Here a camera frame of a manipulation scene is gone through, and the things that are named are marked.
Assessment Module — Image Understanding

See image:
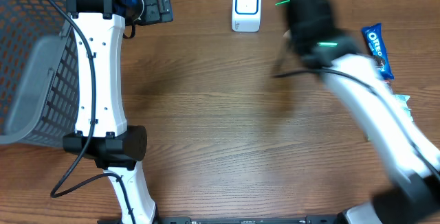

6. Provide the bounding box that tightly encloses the blue Oreo cookie pack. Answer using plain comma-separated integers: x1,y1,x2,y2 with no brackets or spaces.
361,23,395,80

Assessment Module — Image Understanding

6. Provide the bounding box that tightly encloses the teal white snack packet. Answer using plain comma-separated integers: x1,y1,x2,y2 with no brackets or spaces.
393,94,414,122

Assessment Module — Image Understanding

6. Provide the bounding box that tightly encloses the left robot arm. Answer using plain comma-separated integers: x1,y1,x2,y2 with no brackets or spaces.
63,0,173,223

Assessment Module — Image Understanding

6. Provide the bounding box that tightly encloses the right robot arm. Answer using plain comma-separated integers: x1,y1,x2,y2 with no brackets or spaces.
285,0,439,223

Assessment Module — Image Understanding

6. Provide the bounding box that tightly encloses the white barcode scanner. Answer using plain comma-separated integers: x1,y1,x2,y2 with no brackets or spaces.
232,0,261,32

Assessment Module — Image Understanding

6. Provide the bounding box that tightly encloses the grey plastic mesh basket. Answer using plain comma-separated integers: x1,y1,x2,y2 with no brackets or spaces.
1,0,78,147

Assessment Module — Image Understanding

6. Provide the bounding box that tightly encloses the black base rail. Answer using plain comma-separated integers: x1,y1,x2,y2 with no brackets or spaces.
98,215,344,224

